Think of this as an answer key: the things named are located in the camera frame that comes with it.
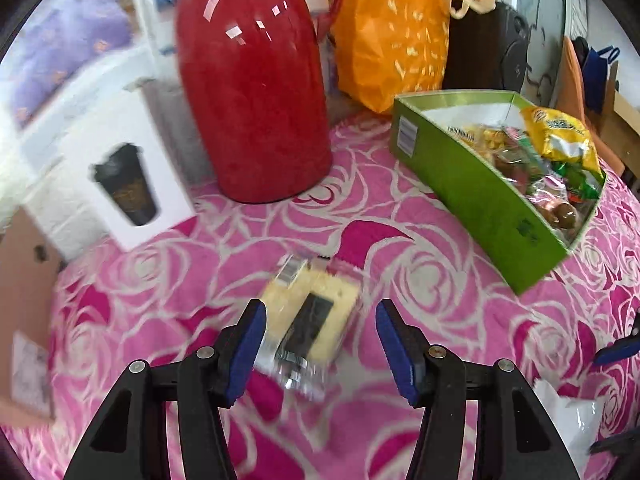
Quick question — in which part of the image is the black speaker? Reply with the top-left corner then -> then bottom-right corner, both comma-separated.
442,0 -> 531,93

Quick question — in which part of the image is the yellow cake packet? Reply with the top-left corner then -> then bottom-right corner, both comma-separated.
252,255 -> 361,403

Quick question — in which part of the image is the grey panel with cartoon drawing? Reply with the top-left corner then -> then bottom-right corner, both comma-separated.
515,0 -> 568,91

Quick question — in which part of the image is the green cardboard box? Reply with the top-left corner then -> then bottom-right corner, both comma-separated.
390,89 -> 608,296

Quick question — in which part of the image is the orange chair cover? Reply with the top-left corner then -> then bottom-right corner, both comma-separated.
555,35 -> 623,176

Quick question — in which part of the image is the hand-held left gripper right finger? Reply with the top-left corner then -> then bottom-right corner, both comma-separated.
375,299 -> 583,480

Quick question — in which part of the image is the orange tote bag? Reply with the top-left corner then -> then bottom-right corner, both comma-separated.
330,0 -> 496,115

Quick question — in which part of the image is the blue paper bag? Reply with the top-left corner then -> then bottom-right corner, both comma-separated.
582,46 -> 621,111

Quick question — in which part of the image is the open cardboard box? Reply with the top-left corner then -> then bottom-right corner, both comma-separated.
602,60 -> 640,181

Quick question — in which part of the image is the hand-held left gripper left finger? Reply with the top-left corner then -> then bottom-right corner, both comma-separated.
64,299 -> 268,480

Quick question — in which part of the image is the white snack packet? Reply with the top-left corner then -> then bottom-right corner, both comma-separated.
532,380 -> 608,466

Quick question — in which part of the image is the brown cardboard box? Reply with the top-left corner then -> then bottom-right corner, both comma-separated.
0,210 -> 63,423

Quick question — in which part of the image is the white box with cup print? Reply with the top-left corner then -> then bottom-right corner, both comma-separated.
22,77 -> 197,252

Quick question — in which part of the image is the bedding wall poster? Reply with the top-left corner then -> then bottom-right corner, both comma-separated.
0,0 -> 136,131

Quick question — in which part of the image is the pile of snack packets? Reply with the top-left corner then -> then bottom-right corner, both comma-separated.
445,106 -> 606,233

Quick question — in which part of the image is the red thermos jug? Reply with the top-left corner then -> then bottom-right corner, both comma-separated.
167,0 -> 347,205

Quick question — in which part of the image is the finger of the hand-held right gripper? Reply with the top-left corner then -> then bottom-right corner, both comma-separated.
590,432 -> 640,456
594,327 -> 640,367

